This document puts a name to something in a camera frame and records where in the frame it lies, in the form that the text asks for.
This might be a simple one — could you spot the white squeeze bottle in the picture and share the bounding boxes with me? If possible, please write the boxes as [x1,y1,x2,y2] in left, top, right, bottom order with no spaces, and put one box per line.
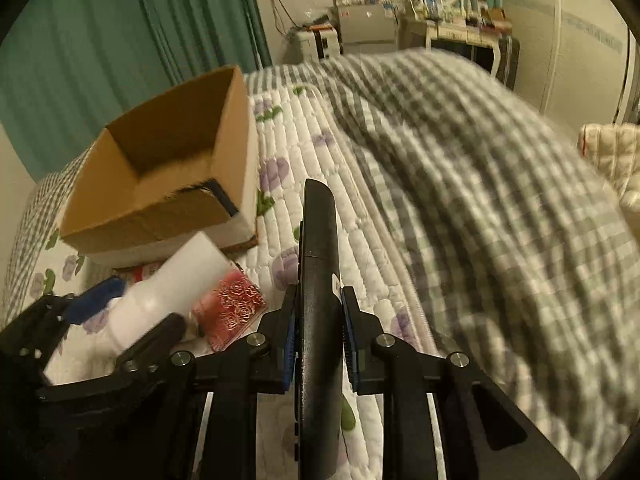
[105,232,236,352]

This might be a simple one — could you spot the black oblong object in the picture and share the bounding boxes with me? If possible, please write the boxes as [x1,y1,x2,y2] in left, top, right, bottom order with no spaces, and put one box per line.
[296,179,343,479]

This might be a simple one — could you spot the white red cylindrical canister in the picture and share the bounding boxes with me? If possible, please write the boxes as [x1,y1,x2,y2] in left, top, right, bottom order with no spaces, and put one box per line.
[119,261,163,285]

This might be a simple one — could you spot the red rose patterned box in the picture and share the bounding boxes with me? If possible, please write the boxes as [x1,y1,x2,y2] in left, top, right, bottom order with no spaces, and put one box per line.
[192,268,267,352]

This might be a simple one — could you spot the brown cardboard box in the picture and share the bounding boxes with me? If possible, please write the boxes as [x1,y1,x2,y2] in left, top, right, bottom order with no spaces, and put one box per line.
[60,66,259,269]

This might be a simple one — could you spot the grey gingham blanket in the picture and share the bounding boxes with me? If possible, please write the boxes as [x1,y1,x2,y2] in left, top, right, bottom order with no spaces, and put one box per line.
[1,49,637,479]

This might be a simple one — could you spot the white floral quilt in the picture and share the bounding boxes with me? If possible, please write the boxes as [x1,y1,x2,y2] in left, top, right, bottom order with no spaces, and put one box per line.
[29,84,442,480]

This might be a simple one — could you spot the large green curtain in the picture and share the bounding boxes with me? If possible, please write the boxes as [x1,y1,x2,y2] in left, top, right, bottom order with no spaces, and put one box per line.
[1,0,271,179]

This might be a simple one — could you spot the white suitcase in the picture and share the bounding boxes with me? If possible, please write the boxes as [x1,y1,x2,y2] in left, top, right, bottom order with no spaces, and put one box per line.
[294,25,342,62]

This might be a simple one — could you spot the small silver refrigerator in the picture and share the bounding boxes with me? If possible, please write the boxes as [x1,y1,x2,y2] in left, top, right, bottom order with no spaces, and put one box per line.
[336,3,397,55]

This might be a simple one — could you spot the white dressing table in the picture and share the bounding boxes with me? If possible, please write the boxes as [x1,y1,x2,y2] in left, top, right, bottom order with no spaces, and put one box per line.
[425,20,502,77]

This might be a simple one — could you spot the white louvered wardrobe door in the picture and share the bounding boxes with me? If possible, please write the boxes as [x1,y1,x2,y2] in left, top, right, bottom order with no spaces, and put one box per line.
[502,0,639,133]

